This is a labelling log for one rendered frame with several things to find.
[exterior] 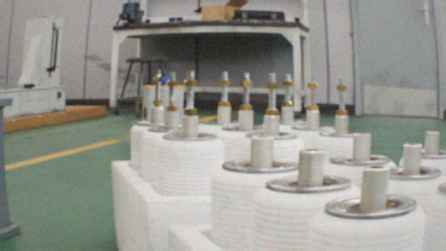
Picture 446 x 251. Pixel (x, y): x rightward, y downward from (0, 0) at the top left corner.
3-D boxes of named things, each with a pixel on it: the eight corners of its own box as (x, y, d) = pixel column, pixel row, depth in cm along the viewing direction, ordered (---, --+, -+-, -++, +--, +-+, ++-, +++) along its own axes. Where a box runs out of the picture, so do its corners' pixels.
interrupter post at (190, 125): (197, 141, 94) (197, 117, 93) (179, 141, 94) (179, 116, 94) (199, 139, 96) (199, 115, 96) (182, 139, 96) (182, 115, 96)
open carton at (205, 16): (209, 25, 597) (209, 3, 596) (248, 24, 578) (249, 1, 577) (192, 23, 571) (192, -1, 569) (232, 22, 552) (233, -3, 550)
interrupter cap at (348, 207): (352, 228, 39) (353, 219, 39) (307, 210, 46) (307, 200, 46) (432, 213, 42) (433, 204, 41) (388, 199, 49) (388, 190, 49)
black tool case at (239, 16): (237, 24, 575) (237, 13, 574) (285, 25, 570) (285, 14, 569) (233, 21, 541) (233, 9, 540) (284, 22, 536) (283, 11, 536)
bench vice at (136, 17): (130, 27, 573) (131, 2, 571) (147, 26, 569) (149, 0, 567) (112, 25, 534) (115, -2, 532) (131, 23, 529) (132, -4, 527)
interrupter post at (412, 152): (408, 180, 57) (409, 145, 57) (396, 177, 60) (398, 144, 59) (423, 178, 58) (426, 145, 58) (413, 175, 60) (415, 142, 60)
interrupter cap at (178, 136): (214, 144, 91) (214, 139, 91) (158, 142, 92) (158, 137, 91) (219, 138, 98) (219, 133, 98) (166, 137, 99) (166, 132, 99)
